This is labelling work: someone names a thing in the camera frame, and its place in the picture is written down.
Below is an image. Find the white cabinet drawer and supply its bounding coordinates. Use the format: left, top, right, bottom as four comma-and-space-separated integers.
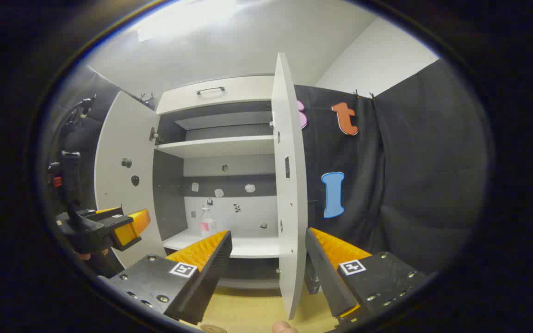
156, 75, 275, 115

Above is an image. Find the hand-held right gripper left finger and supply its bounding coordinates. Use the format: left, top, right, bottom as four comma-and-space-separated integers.
96, 230, 233, 326

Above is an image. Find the white cabinet door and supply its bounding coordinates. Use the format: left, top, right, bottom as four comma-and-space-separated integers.
94, 91, 167, 270
271, 52, 309, 321

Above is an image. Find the white and grey cabinet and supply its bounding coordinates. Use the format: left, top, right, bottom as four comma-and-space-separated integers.
153, 75, 280, 291

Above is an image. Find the clear bottle with pink label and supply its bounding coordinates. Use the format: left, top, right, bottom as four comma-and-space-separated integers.
199, 206, 217, 237

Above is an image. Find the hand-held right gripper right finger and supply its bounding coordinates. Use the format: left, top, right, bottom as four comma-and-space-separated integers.
305, 227, 430, 331

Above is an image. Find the black stand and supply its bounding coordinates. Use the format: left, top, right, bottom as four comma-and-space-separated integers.
47, 95, 97, 222

